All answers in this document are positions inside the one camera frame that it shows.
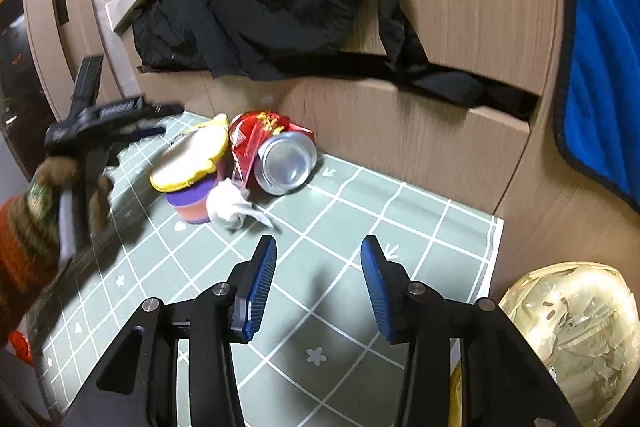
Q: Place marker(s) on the purple orange bowl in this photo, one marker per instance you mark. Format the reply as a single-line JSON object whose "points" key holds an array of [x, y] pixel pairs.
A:
{"points": [[192, 206]]}

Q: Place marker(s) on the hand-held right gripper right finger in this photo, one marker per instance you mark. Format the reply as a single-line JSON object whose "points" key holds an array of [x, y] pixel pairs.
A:
{"points": [[382, 292]]}

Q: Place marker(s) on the yellow round lid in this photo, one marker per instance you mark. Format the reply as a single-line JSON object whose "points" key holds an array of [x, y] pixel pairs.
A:
{"points": [[190, 157]]}

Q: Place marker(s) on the person's left hand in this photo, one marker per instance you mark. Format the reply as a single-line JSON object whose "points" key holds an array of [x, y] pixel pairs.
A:
{"points": [[55, 174]]}

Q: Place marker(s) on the red floor mat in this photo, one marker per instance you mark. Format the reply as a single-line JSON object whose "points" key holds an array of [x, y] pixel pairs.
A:
{"points": [[22, 347]]}

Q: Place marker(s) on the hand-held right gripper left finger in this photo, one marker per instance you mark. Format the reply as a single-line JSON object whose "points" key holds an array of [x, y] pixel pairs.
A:
{"points": [[257, 287]]}

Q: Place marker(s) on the person's left forearm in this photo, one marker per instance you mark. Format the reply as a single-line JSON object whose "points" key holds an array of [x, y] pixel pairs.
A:
{"points": [[25, 257]]}

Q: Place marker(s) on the green checked tablecloth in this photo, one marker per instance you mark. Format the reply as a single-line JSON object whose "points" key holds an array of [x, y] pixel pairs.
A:
{"points": [[325, 217]]}

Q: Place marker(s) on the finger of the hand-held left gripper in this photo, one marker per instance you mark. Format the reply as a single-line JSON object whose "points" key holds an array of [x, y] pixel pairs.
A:
{"points": [[162, 109], [142, 135]]}

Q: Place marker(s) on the blue towel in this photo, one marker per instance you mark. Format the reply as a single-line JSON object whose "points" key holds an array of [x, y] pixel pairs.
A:
{"points": [[605, 57]]}

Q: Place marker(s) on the dark wall switch plate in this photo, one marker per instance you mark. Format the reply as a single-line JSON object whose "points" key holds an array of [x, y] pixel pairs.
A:
{"points": [[61, 6]]}

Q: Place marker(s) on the white tissue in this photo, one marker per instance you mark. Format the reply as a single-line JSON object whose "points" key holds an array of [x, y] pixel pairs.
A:
{"points": [[227, 204]]}

